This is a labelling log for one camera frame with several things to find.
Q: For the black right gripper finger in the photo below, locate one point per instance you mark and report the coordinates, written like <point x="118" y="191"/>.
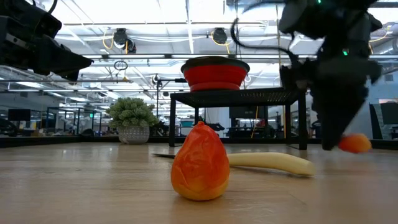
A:
<point x="337" y="112"/>

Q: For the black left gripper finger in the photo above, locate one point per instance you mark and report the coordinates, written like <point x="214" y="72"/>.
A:
<point x="72" y="76"/>
<point x="59" y="60"/>

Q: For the small red orange pepper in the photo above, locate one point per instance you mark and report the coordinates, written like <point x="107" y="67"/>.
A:
<point x="357" y="143"/>
<point x="200" y="165"/>

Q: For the red grey collapsible bowl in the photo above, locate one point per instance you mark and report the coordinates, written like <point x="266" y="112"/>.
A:
<point x="214" y="76"/>

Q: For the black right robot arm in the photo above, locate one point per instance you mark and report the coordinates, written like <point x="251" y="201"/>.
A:
<point x="335" y="15"/>

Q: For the green succulent potted plant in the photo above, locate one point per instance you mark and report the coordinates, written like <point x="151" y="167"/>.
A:
<point x="132" y="115"/>

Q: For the black perforated metal shelf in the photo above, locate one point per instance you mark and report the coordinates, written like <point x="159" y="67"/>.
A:
<point x="236" y="97"/>

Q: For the black metal table frame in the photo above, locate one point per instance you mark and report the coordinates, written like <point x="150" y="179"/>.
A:
<point x="62" y="140"/>

